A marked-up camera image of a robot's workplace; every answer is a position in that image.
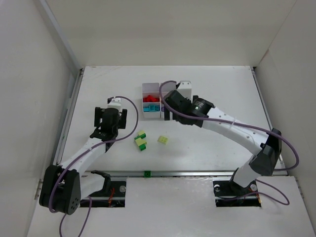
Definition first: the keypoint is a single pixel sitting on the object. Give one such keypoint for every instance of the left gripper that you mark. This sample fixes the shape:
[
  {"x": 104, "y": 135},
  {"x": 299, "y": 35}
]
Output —
[{"x": 98, "y": 116}]

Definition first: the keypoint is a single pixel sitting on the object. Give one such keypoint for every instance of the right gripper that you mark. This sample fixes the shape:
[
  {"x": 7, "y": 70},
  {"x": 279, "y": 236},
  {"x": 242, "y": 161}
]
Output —
[{"x": 167, "y": 114}]

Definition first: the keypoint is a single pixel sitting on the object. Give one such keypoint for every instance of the lime square lego brick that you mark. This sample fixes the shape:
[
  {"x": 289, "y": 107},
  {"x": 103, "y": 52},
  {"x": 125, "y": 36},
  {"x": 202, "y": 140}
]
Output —
[{"x": 163, "y": 140}]

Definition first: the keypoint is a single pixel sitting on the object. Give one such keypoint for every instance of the teal rounded lego brick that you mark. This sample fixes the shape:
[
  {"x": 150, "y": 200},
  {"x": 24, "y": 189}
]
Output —
[{"x": 154, "y": 108}]

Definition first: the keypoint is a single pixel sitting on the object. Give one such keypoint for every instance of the green and lime lego cluster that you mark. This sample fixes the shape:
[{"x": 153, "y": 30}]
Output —
[{"x": 140, "y": 140}]

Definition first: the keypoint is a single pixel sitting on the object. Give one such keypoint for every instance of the red rounded lego brick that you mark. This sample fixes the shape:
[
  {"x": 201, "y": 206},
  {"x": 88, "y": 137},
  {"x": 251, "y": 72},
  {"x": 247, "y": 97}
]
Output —
[{"x": 147, "y": 99}]

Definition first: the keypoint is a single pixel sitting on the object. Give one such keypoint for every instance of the green lego brick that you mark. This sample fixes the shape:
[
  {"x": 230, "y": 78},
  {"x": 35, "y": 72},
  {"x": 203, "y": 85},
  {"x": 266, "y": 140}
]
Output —
[{"x": 147, "y": 174}]

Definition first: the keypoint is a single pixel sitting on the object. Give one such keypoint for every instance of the red round lego piece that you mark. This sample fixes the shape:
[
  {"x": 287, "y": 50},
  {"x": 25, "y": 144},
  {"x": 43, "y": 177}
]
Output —
[{"x": 153, "y": 99}]

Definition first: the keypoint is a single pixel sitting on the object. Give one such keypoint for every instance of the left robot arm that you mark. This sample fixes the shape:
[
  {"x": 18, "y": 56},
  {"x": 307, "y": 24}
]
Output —
[{"x": 66, "y": 184}]

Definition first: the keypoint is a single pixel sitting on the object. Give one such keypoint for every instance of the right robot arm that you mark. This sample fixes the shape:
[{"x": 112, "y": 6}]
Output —
[{"x": 264, "y": 145}]

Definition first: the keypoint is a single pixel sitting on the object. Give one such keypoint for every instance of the left white divided container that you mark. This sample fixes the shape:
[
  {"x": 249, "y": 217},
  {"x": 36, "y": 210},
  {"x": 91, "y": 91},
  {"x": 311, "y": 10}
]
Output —
[{"x": 150, "y": 89}]

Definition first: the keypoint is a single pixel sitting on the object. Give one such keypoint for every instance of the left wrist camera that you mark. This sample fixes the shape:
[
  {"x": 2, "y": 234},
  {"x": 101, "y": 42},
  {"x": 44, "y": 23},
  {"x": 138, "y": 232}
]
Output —
[{"x": 114, "y": 102}]

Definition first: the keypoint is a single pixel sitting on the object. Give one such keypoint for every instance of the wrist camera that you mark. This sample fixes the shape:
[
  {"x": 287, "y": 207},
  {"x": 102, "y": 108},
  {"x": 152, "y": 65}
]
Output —
[
  {"x": 114, "y": 102},
  {"x": 184, "y": 87}
]

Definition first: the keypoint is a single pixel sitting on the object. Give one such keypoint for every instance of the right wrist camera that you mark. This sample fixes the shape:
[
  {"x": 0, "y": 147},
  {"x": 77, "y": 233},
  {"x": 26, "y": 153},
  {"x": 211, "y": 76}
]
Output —
[{"x": 184, "y": 87}]

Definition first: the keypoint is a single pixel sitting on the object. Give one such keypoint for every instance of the aluminium rail front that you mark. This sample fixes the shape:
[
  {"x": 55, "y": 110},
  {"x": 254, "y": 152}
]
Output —
[{"x": 209, "y": 173}]

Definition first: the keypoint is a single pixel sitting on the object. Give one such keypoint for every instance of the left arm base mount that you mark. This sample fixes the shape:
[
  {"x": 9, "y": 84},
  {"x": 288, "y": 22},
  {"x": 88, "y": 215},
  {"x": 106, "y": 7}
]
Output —
[{"x": 114, "y": 197}]

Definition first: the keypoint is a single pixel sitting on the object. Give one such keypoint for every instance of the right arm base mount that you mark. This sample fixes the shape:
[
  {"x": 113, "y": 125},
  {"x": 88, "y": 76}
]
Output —
[{"x": 228, "y": 194}]

